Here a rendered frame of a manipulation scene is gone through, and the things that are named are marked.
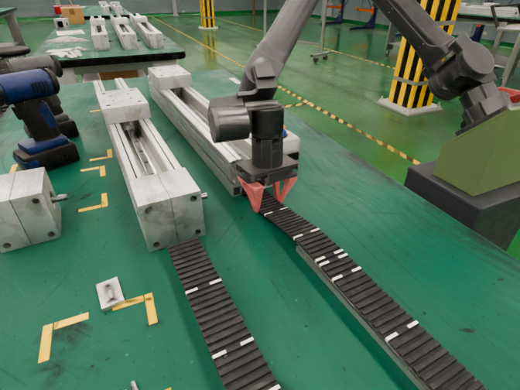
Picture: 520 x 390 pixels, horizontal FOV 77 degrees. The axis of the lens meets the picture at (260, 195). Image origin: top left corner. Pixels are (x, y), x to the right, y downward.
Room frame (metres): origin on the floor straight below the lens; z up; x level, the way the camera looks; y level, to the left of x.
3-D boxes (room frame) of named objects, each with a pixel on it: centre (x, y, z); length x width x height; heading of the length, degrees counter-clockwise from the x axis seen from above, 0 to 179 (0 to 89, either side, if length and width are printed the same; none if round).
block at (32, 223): (0.47, 0.40, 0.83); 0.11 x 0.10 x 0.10; 117
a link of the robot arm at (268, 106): (0.54, -0.01, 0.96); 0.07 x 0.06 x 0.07; 110
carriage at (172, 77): (1.17, 0.31, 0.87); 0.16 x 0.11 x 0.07; 28
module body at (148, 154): (0.86, 0.37, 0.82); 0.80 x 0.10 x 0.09; 28
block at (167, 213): (0.47, 0.15, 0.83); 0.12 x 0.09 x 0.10; 118
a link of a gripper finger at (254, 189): (0.53, 0.00, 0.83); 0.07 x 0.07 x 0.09; 31
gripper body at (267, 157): (0.54, -0.01, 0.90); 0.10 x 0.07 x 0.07; 121
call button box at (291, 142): (0.75, -0.04, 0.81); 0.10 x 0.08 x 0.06; 118
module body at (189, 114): (0.95, 0.20, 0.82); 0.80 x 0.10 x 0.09; 28
